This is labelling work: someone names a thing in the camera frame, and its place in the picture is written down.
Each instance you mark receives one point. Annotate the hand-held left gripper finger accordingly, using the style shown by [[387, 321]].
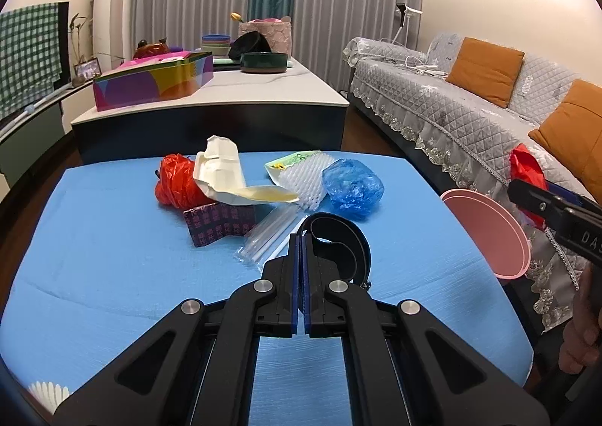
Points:
[[295, 275], [305, 275]]

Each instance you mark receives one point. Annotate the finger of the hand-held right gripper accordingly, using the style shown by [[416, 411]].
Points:
[[531, 200], [566, 194]]

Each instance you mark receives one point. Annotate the red plastic bag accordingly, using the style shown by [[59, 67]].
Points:
[[524, 165], [176, 181]]

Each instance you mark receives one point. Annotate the clear plastic straw wrapper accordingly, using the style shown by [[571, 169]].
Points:
[[263, 238]]

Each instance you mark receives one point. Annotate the pink bin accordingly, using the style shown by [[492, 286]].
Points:
[[484, 233]]

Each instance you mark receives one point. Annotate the white bubble wrap sheet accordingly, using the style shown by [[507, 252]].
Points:
[[305, 181]]

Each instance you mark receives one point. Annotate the purple patterned box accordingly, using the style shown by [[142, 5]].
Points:
[[211, 224]]

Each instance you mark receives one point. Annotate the blue plastic bag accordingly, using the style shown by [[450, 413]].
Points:
[[352, 186]]

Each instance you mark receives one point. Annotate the torn white paper box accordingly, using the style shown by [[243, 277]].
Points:
[[221, 167]]

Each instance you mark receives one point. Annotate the person's right hand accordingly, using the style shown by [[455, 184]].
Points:
[[581, 327]]

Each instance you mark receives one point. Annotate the orange cushion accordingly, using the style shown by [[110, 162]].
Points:
[[484, 71], [574, 125]]

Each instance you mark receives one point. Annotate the grey quilted sofa cover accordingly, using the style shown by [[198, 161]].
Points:
[[470, 125]]

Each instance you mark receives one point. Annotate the green packet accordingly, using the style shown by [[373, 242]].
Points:
[[282, 165]]

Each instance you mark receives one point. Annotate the blue tablecloth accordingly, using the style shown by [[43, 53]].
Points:
[[117, 242]]

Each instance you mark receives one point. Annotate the white top coffee table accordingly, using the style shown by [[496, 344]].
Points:
[[263, 92]]

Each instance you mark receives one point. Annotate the dark green bowl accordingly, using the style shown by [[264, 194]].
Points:
[[263, 62]]

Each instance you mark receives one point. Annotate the white floor lamp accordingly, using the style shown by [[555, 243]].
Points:
[[403, 17]]

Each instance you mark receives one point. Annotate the mint green cloth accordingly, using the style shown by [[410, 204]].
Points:
[[225, 61]]

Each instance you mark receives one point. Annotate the black bowl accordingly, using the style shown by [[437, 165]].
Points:
[[249, 43]]

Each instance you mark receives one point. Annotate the pink lace basket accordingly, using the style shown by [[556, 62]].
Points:
[[277, 36]]

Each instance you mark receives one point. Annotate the colourful rectangular box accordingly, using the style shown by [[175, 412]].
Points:
[[150, 83]]

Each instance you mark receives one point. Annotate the stack of coloured bowls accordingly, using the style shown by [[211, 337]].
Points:
[[215, 43]]

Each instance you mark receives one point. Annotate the yellow tulip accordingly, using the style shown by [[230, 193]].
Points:
[[235, 17]]

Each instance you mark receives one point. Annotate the brown teapot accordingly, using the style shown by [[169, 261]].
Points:
[[150, 50]]

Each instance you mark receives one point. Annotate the television stand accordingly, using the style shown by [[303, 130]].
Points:
[[28, 144]]

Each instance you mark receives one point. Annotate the white rod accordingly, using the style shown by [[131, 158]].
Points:
[[19, 118]]

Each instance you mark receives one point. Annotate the bamboo plant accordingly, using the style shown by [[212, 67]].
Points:
[[77, 36]]

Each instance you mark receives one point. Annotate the green checkered cloth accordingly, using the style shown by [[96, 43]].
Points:
[[28, 54]]

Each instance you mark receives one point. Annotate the photo frame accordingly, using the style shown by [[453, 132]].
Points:
[[87, 69]]

